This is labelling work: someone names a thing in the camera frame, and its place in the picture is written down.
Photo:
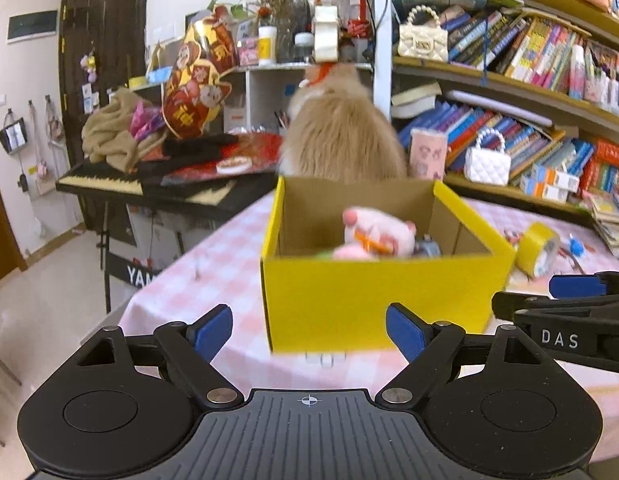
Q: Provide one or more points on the beige cloth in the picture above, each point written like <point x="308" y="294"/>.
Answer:
<point x="109" y="135"/>

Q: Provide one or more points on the wooden bookshelf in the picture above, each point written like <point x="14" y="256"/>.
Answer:
<point x="382" y="35"/>

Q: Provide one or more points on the black cloth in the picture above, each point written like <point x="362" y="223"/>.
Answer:
<point x="199" y="150"/>

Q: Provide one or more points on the fluffy orange cat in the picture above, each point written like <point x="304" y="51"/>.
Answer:
<point x="344" y="135"/>

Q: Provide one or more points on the pink pig plush toy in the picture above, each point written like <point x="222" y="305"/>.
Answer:
<point x="384" y="230"/>

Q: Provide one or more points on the yellow tape roll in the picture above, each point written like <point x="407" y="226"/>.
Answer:
<point x="534" y="250"/>

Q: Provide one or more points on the red festive figure decoration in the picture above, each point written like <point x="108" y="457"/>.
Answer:
<point x="194" y="90"/>

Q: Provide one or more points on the row of books with pens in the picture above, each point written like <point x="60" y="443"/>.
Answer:
<point x="539" y="50"/>

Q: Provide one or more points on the orange and blue carton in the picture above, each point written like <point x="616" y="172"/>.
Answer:
<point x="544" y="190"/>
<point x="557" y="177"/>

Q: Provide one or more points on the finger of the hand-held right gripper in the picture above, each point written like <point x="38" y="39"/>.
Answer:
<point x="574" y="286"/>
<point x="519" y="305"/>

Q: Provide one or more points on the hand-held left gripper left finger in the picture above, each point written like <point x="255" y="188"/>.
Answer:
<point x="214" y="331"/>

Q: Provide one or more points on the red thick dictionaries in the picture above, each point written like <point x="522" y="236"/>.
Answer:
<point x="607" y="167"/>

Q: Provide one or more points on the keyboard stand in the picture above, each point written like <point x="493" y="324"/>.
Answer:
<point x="105" y="260"/>

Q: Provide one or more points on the grey mouse toy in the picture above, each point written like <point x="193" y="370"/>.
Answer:
<point x="428" y="247"/>

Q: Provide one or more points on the dark wall sign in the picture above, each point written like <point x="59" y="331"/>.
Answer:
<point x="32" y="25"/>

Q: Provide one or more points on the dark wooden door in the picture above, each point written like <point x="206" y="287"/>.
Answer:
<point x="104" y="35"/>

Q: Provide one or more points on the hanging wall bag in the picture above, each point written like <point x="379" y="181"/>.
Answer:
<point x="12" y="135"/>

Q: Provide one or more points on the lying thick books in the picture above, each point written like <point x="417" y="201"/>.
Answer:
<point x="414" y="102"/>

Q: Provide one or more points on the rolled white paper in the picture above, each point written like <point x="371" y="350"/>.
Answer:
<point x="499" y="107"/>

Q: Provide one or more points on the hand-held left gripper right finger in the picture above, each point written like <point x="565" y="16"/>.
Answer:
<point x="407" y="332"/>

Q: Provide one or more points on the row of leaning colourful books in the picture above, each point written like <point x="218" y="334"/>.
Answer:
<point x="529" y="145"/>

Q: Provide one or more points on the white bottle yellow label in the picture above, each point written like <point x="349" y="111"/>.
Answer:
<point x="267" y="45"/>

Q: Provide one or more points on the stack of magazines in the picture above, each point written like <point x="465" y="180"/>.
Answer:
<point x="612" y="225"/>

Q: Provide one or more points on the pink cylinder container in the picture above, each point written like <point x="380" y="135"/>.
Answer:
<point x="427" y="155"/>

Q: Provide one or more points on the pink chick plush toy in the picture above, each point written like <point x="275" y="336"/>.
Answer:
<point x="352" y="252"/>

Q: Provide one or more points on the yellow cardboard box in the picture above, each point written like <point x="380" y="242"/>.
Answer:
<point x="364" y="300"/>

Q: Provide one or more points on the black electric keyboard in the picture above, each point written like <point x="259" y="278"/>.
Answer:
<point x="114" y="187"/>

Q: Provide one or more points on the cream quilted handbag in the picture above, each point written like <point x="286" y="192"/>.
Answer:
<point x="422" y="42"/>

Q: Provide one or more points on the small blue toy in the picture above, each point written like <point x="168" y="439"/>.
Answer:
<point x="577" y="247"/>

